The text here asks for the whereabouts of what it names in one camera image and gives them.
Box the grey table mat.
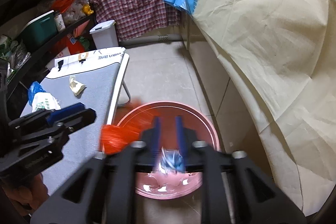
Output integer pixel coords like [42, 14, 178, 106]
[19, 62, 124, 196]

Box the red plaid shirt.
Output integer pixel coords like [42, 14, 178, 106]
[90, 0, 181, 42]

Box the cream paper napkin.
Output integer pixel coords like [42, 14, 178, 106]
[69, 76, 86, 96]

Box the cream blue paper tablecloth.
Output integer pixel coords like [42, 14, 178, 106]
[163, 0, 336, 217]

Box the white jar on shelf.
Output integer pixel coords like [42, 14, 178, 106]
[54, 12, 66, 32]

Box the light blue face mask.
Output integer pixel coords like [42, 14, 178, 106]
[158, 147, 185, 175]

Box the green plastic storage box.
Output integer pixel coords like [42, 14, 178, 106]
[20, 10, 58, 47]

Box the blue plastic bag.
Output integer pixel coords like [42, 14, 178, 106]
[28, 81, 46, 106]

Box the orange plastic bag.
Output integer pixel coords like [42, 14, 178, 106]
[100, 98, 158, 155]

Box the red bag under shelf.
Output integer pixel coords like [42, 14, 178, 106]
[51, 20, 90, 55]

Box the person left hand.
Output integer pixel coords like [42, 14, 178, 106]
[3, 173, 49, 216]

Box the white pedal trash can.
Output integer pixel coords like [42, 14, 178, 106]
[89, 20, 118, 49]

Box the yellow toy figure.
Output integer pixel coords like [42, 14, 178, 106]
[82, 3, 94, 16]

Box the pink plastic trash bin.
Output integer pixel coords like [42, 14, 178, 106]
[114, 101, 221, 200]

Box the black metal shelf rack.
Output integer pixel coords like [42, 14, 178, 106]
[1, 0, 95, 115]

